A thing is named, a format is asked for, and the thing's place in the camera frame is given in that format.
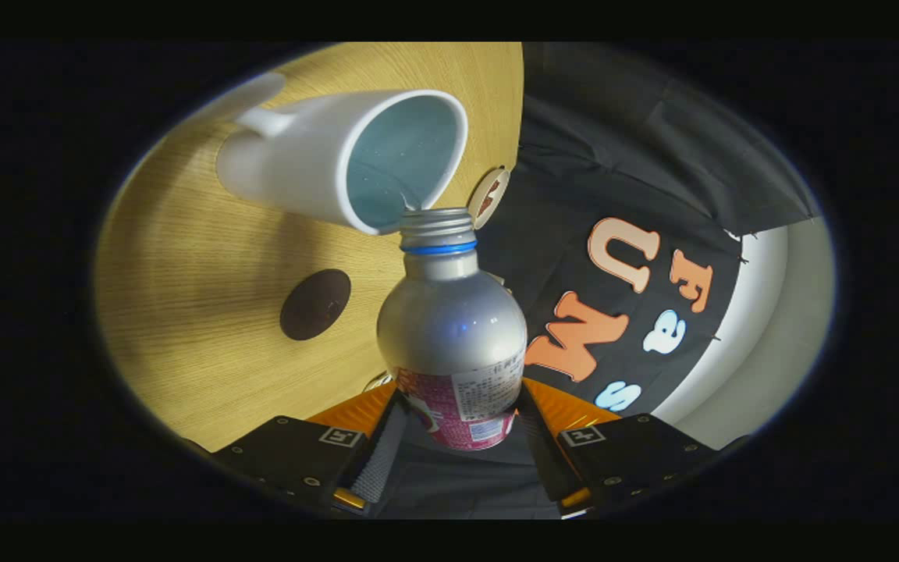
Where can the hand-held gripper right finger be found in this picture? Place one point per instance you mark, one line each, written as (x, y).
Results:
(547, 457)

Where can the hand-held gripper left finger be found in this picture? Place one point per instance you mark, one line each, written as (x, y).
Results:
(383, 460)

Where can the silver juice bottle red label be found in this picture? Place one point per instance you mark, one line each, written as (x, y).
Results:
(449, 328)

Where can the dark round coaster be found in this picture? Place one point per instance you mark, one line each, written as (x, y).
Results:
(315, 304)

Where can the white cup blue inside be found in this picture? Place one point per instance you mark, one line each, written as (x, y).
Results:
(301, 164)

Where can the wooden table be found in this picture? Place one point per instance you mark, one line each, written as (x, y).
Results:
(200, 297)

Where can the brown food piece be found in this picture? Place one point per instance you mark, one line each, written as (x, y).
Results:
(487, 199)

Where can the white round plate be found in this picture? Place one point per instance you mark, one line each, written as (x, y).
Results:
(499, 183)

